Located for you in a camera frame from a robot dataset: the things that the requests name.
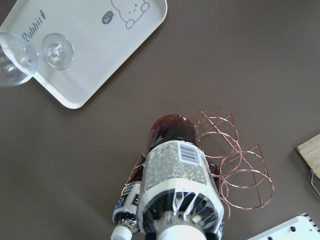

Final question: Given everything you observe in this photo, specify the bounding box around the wine glass on tray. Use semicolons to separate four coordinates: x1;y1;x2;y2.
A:
0;32;75;88

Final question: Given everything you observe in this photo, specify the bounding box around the wooden cutting board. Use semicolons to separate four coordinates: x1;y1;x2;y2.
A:
296;134;320;178

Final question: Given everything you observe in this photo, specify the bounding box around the tea bottle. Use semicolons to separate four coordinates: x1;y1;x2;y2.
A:
110;163;144;240
137;114;224;240

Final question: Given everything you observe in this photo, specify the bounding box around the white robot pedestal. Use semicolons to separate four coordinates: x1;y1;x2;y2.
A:
249;213;320;240

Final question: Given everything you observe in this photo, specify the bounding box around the cream serving tray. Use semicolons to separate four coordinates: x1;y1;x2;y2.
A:
0;0;168;109

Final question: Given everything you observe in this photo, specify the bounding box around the copper wire bottle basket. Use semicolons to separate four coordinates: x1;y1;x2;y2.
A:
134;113;272;222

